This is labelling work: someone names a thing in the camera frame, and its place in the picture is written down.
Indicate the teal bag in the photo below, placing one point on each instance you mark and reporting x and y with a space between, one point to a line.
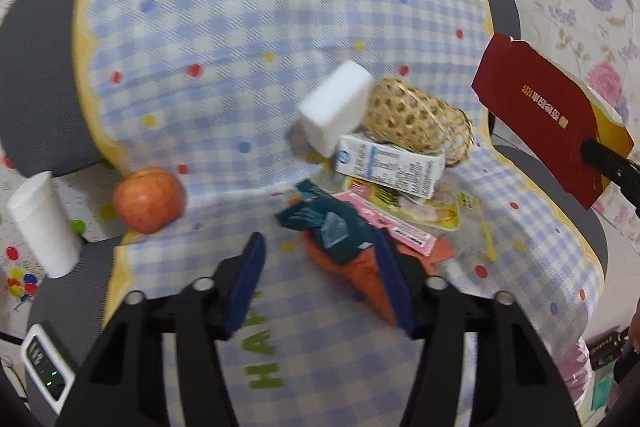
602 394

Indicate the white milk carton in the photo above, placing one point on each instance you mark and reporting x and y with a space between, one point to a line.
390 164

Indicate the red apple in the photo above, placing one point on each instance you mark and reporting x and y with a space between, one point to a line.
147 199

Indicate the pink packet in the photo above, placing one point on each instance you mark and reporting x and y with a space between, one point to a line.
395 227

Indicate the white foam block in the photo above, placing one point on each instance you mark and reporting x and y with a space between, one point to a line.
332 107

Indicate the balloon print plastic sheet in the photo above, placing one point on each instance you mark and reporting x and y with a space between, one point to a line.
97 217

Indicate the teal plastic wrapper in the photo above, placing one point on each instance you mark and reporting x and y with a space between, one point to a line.
330 217

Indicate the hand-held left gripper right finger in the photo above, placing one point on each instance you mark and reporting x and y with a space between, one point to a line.
397 292

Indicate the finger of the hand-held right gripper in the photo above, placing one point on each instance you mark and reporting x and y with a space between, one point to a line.
615 169

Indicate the orange snack bag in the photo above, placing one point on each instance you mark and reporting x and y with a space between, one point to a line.
365 277

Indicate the red paper envelope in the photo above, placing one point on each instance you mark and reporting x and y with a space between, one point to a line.
535 117

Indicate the yellow snack packet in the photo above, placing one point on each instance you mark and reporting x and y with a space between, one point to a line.
440 214

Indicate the grey office chair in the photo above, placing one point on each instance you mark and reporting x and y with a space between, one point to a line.
40 72

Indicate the trash bin with pink bag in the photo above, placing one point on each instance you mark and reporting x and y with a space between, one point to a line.
575 372

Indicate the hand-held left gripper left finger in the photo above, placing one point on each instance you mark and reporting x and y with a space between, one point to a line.
245 287

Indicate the woven bamboo basket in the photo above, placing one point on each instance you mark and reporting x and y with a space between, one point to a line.
410 117

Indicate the white device with screen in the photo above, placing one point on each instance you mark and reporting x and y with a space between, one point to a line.
45 364

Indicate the checkered dotted cloth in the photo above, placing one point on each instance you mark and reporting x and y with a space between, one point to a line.
225 32

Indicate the black box with gold print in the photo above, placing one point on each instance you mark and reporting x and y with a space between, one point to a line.
605 349

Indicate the white paper roll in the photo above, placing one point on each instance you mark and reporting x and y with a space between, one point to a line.
42 227

